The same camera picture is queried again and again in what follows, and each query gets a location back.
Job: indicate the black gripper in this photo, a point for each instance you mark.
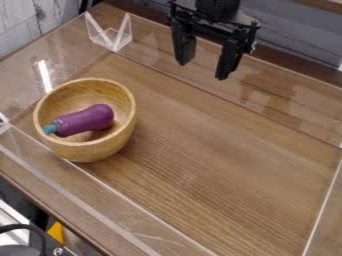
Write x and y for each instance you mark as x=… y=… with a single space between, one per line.
x=220 y=20

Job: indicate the purple toy eggplant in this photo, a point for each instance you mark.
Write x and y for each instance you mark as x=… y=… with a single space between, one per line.
x=91 y=119

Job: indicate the brown wooden bowl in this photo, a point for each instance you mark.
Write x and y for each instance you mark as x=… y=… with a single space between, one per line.
x=74 y=96

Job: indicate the yellow black machine base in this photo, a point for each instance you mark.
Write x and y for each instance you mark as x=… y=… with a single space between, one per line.
x=47 y=243

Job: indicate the clear acrylic barrier frame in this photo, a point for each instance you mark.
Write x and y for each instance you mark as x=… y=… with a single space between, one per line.
x=232 y=170

